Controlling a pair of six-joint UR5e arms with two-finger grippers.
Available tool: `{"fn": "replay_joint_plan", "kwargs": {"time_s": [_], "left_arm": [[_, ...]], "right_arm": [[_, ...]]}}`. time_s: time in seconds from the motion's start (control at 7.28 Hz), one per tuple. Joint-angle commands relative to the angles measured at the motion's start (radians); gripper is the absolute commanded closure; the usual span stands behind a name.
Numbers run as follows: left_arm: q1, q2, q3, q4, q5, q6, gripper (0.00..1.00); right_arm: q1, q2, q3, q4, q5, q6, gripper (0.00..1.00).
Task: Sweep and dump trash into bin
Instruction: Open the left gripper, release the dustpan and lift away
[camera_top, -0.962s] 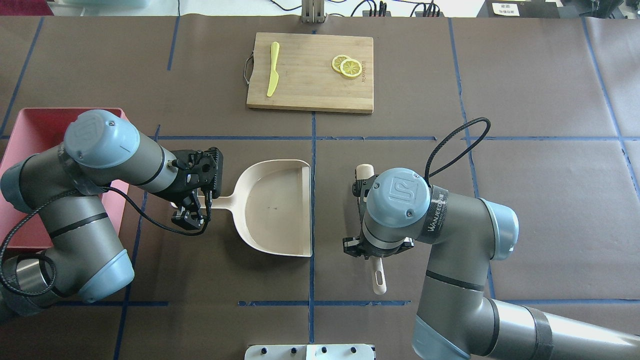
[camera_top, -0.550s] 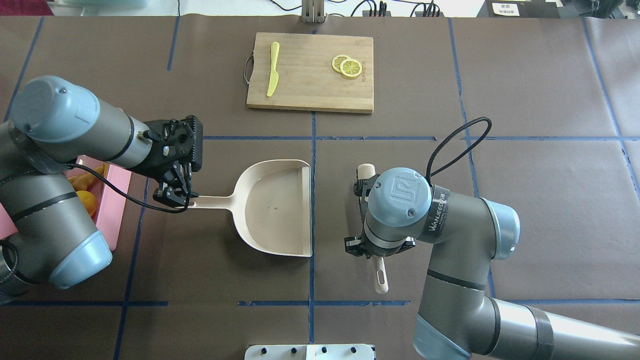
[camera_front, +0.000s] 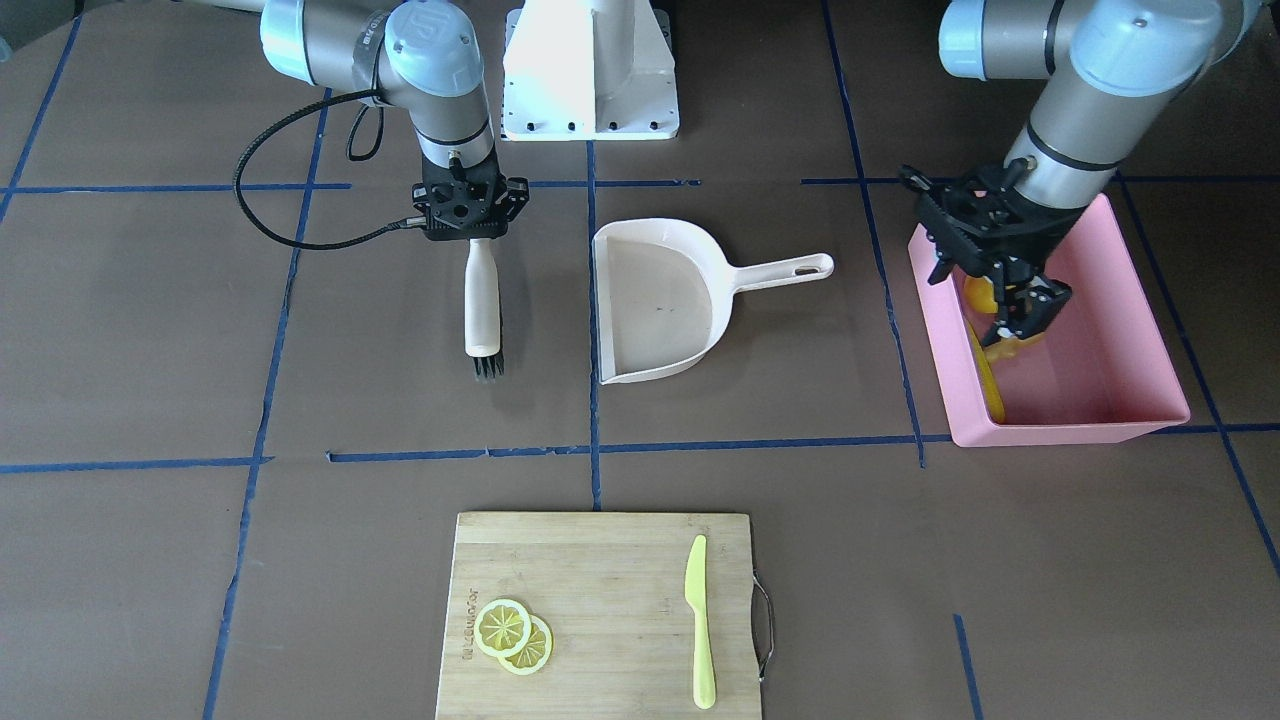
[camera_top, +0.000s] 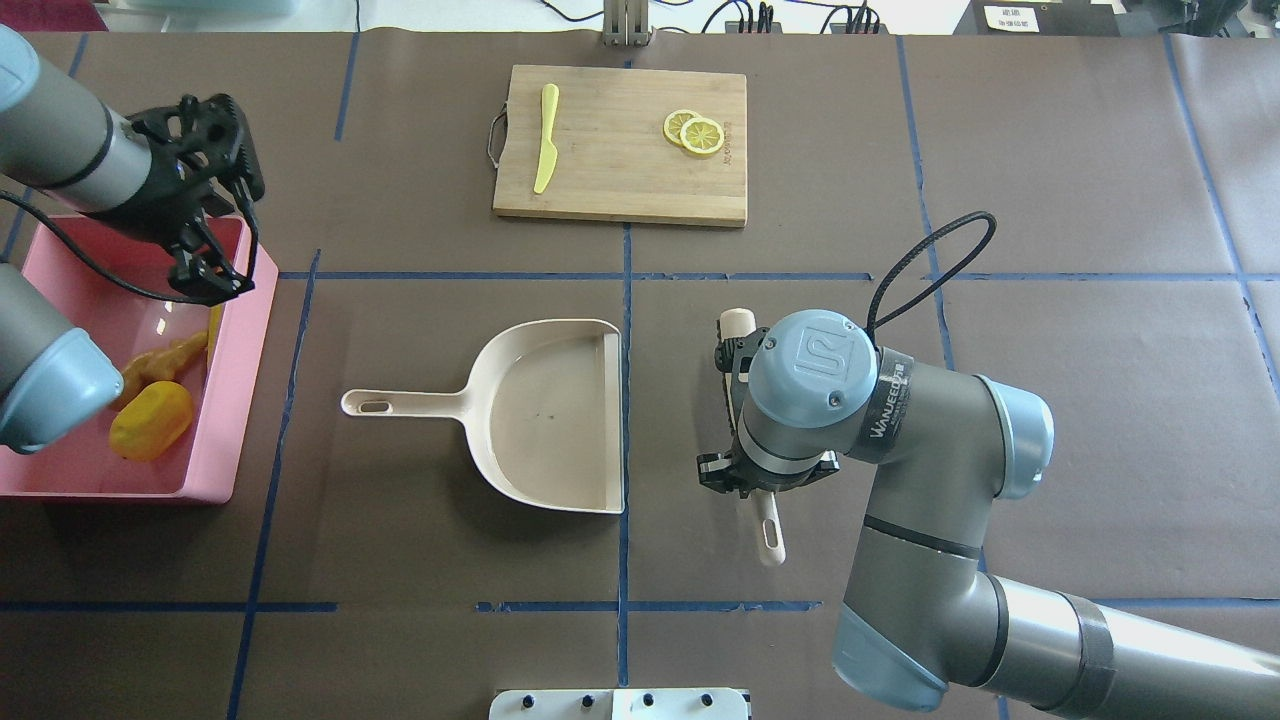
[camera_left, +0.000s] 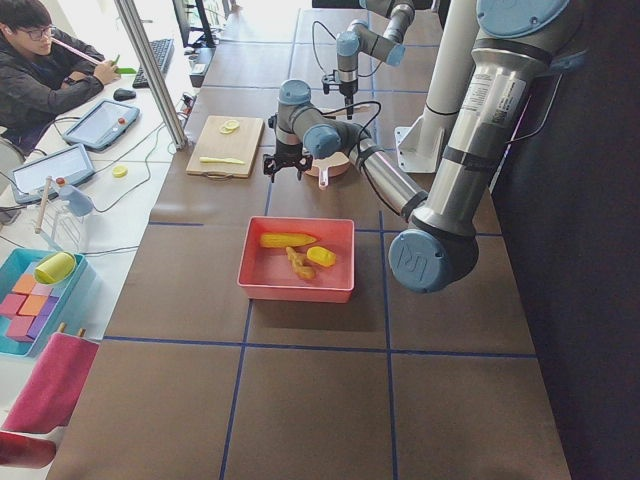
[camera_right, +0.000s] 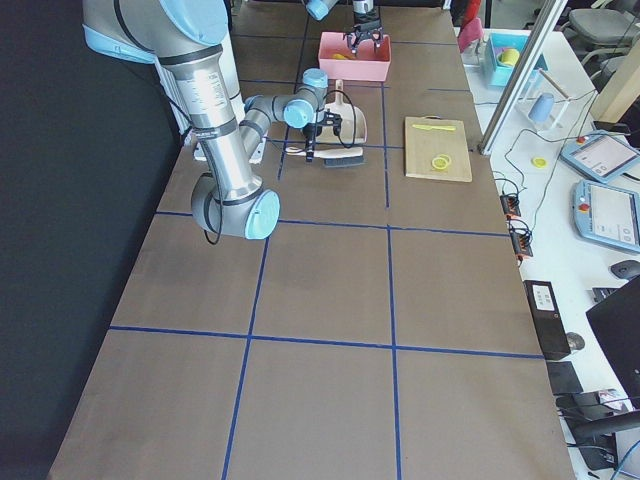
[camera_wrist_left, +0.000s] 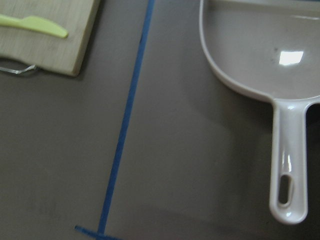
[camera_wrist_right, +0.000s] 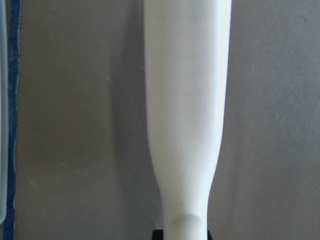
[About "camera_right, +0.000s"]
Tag upper blue teach pendant tablet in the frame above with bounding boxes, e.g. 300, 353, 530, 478
571, 180, 639, 254

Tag yellow lemon slice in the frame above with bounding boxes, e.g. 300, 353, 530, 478
431, 157, 449, 171
433, 155, 451, 168

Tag black power strip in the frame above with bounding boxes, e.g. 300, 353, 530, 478
499, 193, 533, 263

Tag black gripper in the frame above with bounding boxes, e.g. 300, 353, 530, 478
302, 111, 342, 162
343, 17, 383, 54

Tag bamboo cutting board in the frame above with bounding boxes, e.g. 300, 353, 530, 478
404, 116, 472, 183

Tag magenta cloth roll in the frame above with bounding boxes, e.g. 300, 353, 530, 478
457, 18, 484, 53

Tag black laptop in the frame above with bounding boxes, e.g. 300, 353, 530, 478
586, 277, 640, 408

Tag aluminium frame post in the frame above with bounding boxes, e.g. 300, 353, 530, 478
478, 0, 567, 156

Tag teal tray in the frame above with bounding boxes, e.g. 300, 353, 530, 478
481, 33, 528, 88

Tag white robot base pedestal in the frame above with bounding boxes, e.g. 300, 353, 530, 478
155, 33, 245, 133

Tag yellow-green plastic cup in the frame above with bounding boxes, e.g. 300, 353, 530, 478
497, 48, 520, 68

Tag pink plastic bin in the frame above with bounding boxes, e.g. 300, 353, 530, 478
318, 32, 391, 82

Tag yellow-green plastic knife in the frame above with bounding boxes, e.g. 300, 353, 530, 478
411, 124, 457, 132

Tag yellow round lid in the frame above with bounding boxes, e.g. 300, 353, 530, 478
531, 157, 547, 169

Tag beige plastic dustpan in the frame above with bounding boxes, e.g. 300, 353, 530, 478
317, 79, 367, 147

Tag yellow toy corn cob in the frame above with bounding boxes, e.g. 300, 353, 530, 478
332, 53, 357, 61

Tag black box with label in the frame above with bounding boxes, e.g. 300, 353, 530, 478
523, 280, 571, 361

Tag white hand brush black bristles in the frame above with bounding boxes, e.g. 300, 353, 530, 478
285, 147, 365, 168

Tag black computer mouse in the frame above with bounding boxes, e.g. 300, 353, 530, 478
609, 260, 640, 281

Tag grey office chair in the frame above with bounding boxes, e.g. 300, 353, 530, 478
560, 8, 639, 67

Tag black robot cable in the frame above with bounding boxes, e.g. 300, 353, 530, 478
314, 89, 366, 151

